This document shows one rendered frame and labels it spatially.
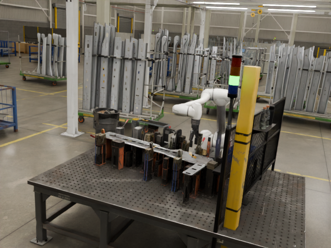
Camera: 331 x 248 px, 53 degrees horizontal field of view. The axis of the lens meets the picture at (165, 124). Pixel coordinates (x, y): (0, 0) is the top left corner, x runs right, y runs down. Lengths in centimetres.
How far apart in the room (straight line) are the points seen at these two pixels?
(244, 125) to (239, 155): 23
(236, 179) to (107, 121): 385
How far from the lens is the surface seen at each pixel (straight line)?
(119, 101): 819
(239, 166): 262
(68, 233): 360
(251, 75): 246
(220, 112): 379
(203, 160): 333
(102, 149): 381
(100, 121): 616
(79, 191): 329
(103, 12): 1085
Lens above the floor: 219
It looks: 15 degrees down
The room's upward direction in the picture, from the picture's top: 4 degrees clockwise
